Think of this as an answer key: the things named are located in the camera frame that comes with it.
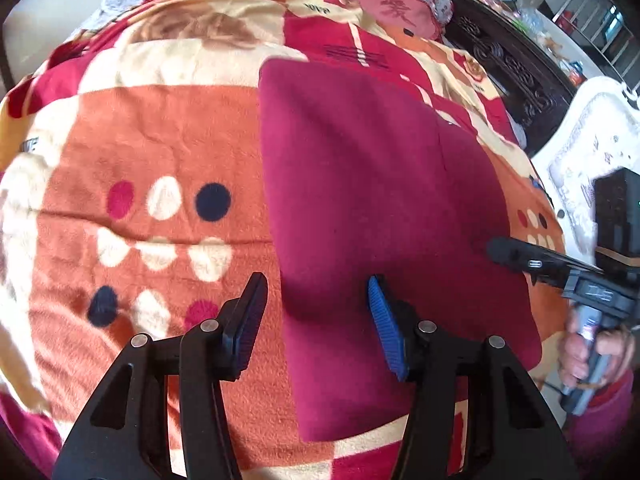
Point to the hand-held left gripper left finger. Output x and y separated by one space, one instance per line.
247 320

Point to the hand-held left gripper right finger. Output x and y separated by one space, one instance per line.
387 325

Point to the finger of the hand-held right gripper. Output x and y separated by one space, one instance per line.
525 257

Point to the maroon fleece garment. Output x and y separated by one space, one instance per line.
375 170

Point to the person's right forearm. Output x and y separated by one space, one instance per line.
610 425

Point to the person's right hand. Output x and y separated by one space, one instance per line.
572 355

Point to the white ornate chair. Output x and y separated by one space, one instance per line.
590 125

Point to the metal rack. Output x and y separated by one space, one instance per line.
595 15

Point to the printed fleece blanket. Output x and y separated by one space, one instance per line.
150 135

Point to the dark pink cloth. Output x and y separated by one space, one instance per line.
25 435

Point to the red embroidered pillow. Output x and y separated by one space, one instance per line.
395 7

